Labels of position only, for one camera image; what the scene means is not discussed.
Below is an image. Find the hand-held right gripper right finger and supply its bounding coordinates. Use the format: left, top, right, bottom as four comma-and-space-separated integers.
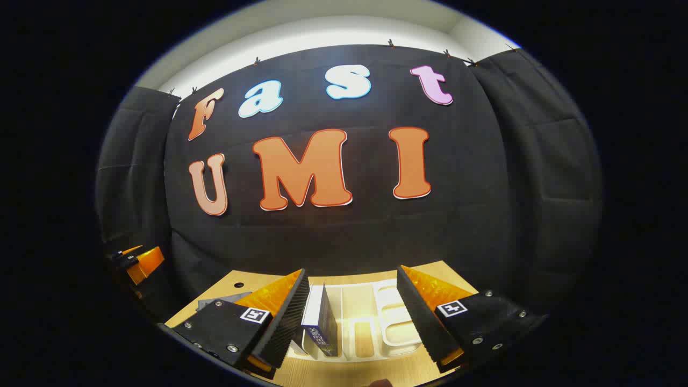
397, 264, 549, 374

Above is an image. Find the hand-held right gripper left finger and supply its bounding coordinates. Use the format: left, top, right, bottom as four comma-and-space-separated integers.
171, 269, 311, 380

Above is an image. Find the white plastic bookshelf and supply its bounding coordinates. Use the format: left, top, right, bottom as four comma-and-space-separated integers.
288, 278, 425, 362

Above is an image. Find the blue book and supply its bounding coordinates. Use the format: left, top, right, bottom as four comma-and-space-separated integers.
301, 284, 339, 358

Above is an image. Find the grey fabric schoolbag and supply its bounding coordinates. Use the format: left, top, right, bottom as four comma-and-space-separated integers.
196, 292, 252, 312

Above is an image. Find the black backdrop cloth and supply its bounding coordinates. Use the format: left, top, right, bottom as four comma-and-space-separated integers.
96, 44, 603, 323

